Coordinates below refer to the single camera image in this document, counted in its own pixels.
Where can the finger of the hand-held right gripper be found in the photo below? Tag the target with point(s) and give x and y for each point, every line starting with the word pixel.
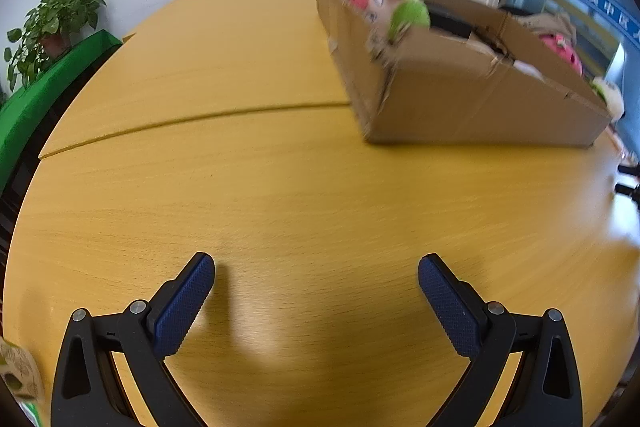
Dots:
pixel 630 170
pixel 630 193

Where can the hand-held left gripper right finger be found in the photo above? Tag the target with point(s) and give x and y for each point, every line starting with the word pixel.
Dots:
pixel 452 312

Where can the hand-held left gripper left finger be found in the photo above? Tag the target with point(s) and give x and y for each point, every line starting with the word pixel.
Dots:
pixel 172 317

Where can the brown cardboard box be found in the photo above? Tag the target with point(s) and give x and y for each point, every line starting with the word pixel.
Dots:
pixel 475 107

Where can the pink plush toy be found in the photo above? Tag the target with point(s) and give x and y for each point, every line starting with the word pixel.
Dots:
pixel 565 52

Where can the beige printed packet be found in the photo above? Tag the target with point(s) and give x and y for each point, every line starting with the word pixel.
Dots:
pixel 20 372

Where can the beige cloth bag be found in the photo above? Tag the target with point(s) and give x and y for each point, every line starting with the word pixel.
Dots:
pixel 550 23

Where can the black box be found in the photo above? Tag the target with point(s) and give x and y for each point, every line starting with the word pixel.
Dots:
pixel 450 24

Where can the green cloth covered shelf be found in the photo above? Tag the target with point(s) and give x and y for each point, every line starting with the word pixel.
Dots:
pixel 45 92

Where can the potted green plant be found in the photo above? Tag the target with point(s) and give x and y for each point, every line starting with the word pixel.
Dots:
pixel 55 14

